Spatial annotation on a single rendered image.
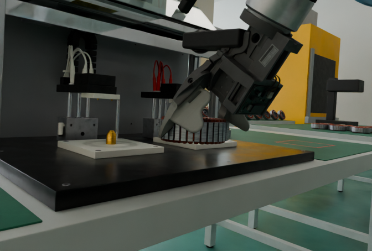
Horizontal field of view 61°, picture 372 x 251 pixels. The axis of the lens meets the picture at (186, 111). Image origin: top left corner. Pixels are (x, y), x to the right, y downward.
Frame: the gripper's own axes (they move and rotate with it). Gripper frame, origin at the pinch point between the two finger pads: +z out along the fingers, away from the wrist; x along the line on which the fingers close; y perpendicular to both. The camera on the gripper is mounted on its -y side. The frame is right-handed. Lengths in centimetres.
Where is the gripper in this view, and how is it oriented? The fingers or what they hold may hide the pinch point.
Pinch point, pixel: (190, 130)
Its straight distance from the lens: 50.3
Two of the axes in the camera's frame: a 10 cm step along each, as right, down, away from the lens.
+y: 5.5, 6.0, -5.8
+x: 7.1, 0.2, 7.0
